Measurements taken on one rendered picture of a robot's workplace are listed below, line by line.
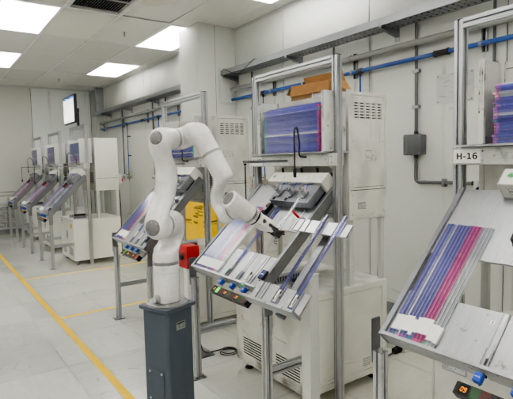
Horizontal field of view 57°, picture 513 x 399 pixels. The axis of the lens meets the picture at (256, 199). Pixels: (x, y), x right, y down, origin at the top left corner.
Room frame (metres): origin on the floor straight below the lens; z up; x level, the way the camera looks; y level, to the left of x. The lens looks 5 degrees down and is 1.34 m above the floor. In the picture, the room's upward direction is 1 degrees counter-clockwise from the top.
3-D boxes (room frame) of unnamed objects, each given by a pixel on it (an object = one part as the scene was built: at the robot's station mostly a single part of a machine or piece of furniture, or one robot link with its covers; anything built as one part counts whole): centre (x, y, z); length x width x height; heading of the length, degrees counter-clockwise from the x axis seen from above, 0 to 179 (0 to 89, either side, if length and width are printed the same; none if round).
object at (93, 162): (6.75, 2.41, 0.95); 1.36 x 0.82 x 1.90; 125
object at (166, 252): (2.17, 0.41, 1.00); 0.19 x 0.12 x 0.24; 162
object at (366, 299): (2.91, -0.31, 0.31); 0.70 x 0.65 x 0.62; 35
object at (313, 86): (3.06, -0.43, 1.82); 0.68 x 0.30 x 0.20; 35
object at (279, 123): (2.79, -0.25, 1.52); 0.51 x 0.13 x 0.27; 35
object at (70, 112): (6.66, 2.53, 2.10); 0.58 x 0.14 x 0.41; 35
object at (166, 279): (2.14, 0.42, 0.79); 0.19 x 0.19 x 0.18
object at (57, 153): (7.93, 3.25, 0.95); 1.37 x 0.82 x 1.90; 125
